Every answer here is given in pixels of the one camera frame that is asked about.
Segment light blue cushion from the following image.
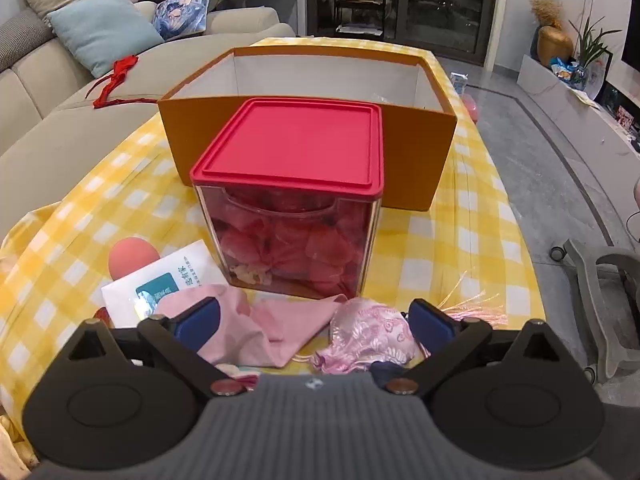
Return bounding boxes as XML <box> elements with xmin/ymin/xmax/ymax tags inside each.
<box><xmin>47</xmin><ymin>0</ymin><xmax>166</xmax><ymax>78</ymax></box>

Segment yellow checked tablecloth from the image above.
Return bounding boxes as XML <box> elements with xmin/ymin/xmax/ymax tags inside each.
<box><xmin>0</xmin><ymin>35</ymin><xmax>547</xmax><ymax>468</ymax></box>

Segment red ribbon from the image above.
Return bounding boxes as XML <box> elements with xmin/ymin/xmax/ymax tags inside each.
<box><xmin>92</xmin><ymin>55</ymin><xmax>158</xmax><ymax>109</ymax></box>

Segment white low cabinet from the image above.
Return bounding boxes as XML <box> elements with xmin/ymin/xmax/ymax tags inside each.
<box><xmin>517</xmin><ymin>54</ymin><xmax>640</xmax><ymax>166</ymax></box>

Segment pink shiny tassel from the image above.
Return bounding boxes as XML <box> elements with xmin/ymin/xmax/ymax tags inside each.
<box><xmin>434</xmin><ymin>270</ymin><xmax>507</xmax><ymax>332</ymax></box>

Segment printed picture cushion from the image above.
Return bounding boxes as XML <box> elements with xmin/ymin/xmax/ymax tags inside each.
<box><xmin>152</xmin><ymin>0</ymin><xmax>216</xmax><ymax>41</ymax></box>

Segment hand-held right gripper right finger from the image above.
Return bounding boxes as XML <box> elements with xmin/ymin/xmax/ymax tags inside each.
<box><xmin>384</xmin><ymin>299</ymin><xmax>572</xmax><ymax>396</ymax></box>

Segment beige sofa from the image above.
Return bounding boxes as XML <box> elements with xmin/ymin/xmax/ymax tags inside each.
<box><xmin>0</xmin><ymin>0</ymin><xmax>297</xmax><ymax>233</ymax></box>

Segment green potted plant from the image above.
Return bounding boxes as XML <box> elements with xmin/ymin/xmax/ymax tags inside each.
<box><xmin>567</xmin><ymin>17</ymin><xmax>624</xmax><ymax>88</ymax></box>

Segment orange cardboard box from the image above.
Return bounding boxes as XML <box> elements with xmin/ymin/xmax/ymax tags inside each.
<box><xmin>157</xmin><ymin>45</ymin><xmax>458</xmax><ymax>212</ymax></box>

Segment clear container with red lid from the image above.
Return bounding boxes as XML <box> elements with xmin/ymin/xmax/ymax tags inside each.
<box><xmin>190</xmin><ymin>97</ymin><xmax>385</xmax><ymax>300</ymax></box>

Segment pink brocade pouch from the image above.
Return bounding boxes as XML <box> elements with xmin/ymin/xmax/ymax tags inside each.
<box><xmin>312</xmin><ymin>297</ymin><xmax>422</xmax><ymax>375</ymax></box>

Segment blue snack packet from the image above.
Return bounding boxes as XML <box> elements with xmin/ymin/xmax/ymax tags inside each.
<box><xmin>550</xmin><ymin>57</ymin><xmax>582</xmax><ymax>82</ymax></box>

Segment pink cloth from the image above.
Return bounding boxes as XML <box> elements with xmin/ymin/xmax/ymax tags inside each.
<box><xmin>155</xmin><ymin>284</ymin><xmax>349</xmax><ymax>368</ymax></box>

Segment pink sponge ball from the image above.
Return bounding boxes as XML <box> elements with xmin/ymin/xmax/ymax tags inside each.
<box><xmin>108</xmin><ymin>240</ymin><xmax>162</xmax><ymax>283</ymax></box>

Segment dried flower bunch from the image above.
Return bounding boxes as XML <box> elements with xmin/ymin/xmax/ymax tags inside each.
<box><xmin>530</xmin><ymin>0</ymin><xmax>564</xmax><ymax>29</ymax></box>

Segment dark blue cloth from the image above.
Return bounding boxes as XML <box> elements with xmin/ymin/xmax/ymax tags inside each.
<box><xmin>370</xmin><ymin>362</ymin><xmax>412</xmax><ymax>380</ymax></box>

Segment dark glass sliding door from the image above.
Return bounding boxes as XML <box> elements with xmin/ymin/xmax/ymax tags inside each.
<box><xmin>305</xmin><ymin>0</ymin><xmax>494</xmax><ymax>67</ymax></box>

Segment pink fabric scraps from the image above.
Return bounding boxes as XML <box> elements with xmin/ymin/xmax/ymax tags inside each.
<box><xmin>217</xmin><ymin>195</ymin><xmax>372</xmax><ymax>296</ymax></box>

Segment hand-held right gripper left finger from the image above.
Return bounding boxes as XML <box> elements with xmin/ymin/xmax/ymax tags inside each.
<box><xmin>64</xmin><ymin>297</ymin><xmax>242</xmax><ymax>397</ymax></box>

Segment grey chair base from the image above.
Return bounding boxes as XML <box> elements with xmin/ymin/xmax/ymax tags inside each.
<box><xmin>549</xmin><ymin>237</ymin><xmax>640</xmax><ymax>387</ymax></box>

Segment white paper packet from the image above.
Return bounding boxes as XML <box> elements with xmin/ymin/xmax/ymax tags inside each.
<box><xmin>101</xmin><ymin>240</ymin><xmax>227</xmax><ymax>331</ymax></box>

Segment gold vase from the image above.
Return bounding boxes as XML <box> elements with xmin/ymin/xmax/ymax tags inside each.
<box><xmin>537</xmin><ymin>25</ymin><xmax>574</xmax><ymax>67</ymax></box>

